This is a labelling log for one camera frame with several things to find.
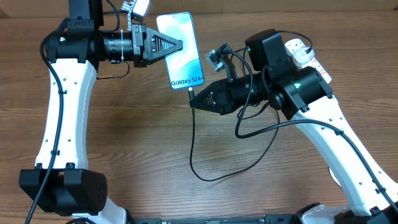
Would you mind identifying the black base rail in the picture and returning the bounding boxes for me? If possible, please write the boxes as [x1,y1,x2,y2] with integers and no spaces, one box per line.
[127,214,303,224]

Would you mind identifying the blue Galaxy smartphone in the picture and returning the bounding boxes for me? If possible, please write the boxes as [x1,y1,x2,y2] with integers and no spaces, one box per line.
[156,12,205,90]

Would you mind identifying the white charger plug adapter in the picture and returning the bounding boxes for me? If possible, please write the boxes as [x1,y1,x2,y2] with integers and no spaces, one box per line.
[292,47,315,67]

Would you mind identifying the white power strip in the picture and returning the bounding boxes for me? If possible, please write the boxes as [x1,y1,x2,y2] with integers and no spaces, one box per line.
[285,39,332,84]

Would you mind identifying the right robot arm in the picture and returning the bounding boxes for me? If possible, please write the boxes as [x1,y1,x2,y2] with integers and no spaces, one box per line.
[189,29,397,223]

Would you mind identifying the black USB charging cable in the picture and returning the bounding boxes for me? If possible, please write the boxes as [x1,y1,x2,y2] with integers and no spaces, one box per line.
[188,30,313,182]

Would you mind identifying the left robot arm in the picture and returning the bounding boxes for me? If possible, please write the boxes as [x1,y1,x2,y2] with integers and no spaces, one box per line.
[19,1,183,223]

